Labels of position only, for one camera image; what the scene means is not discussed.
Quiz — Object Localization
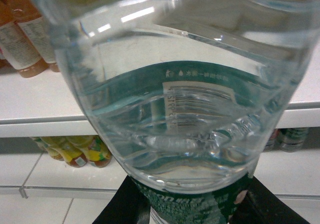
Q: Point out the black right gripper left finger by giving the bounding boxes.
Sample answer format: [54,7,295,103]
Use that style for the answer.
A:
[92,176,151,224]

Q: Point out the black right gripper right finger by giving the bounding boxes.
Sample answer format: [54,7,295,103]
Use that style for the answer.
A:
[229,177,307,224]

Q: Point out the water bottle green label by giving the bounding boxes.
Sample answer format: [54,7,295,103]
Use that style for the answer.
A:
[32,0,320,224]
[278,127,309,153]

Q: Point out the white shelf board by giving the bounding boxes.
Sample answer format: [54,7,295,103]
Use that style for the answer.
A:
[0,148,320,199]
[0,47,320,138]

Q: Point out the yellow lemon tea bottle front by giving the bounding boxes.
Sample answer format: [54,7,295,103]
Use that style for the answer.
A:
[84,135,112,168]

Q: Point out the yellow lemon tea bottle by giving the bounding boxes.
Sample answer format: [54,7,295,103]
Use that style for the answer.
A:
[84,135,112,168]
[53,136,88,168]

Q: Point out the yellow lemon tea bottle middle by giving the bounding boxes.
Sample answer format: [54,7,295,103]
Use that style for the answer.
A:
[53,136,88,168]

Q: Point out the lemon tea bottle far left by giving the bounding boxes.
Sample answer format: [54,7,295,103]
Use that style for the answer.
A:
[30,136,64,161]

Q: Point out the orange drink bottle white label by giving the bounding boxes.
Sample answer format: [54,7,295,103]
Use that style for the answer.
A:
[0,0,49,78]

